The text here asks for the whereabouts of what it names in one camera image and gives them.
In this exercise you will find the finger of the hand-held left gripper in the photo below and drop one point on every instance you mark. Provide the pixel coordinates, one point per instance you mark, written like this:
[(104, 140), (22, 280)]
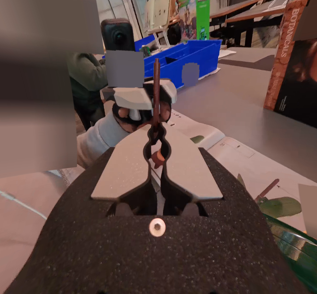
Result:
[(170, 91), (133, 98)]

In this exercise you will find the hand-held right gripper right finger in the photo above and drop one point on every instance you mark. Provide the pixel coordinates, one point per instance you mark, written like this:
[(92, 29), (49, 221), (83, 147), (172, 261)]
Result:
[(190, 167)]

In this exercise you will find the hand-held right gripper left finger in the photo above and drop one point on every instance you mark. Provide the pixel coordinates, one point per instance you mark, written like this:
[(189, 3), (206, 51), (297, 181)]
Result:
[(123, 167)]

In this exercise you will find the long brown toy stem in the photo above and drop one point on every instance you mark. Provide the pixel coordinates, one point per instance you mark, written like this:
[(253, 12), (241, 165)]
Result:
[(156, 88)]

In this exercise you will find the toy orchid plant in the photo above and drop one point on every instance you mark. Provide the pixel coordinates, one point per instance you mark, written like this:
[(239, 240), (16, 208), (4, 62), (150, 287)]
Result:
[(297, 247)]

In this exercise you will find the person's left forearm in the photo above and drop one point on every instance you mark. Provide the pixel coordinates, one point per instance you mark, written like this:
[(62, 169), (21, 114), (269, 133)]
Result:
[(99, 140)]

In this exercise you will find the grey desk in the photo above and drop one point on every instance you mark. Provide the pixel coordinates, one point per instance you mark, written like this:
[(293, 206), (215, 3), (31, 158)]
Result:
[(235, 96)]

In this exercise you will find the person's left hand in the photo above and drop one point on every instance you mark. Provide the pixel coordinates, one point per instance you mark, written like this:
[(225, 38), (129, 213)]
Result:
[(123, 112)]

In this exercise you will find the white instruction booklet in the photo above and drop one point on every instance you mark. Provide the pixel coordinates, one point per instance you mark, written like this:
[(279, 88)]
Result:
[(235, 165)]

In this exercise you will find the cream plastic chair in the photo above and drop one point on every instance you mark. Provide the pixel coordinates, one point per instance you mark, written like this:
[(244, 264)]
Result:
[(158, 11)]

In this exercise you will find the blue plastic bin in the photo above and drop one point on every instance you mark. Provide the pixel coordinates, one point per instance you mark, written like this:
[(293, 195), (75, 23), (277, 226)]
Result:
[(205, 59)]

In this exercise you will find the white paper sheet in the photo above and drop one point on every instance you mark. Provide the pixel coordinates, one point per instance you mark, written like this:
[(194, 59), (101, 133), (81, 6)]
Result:
[(230, 52)]

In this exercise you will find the green toy box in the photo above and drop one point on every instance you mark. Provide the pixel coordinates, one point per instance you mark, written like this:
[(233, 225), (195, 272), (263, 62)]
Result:
[(203, 14)]

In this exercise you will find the group of wood-edged tables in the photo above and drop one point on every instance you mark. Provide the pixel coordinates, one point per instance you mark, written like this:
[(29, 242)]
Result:
[(244, 14)]

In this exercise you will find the black orchid toy box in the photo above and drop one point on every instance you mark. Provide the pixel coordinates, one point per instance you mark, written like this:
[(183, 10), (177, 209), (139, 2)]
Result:
[(282, 51)]

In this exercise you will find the white laptop stand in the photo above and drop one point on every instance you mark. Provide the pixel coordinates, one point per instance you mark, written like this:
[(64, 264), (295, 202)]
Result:
[(278, 2)]

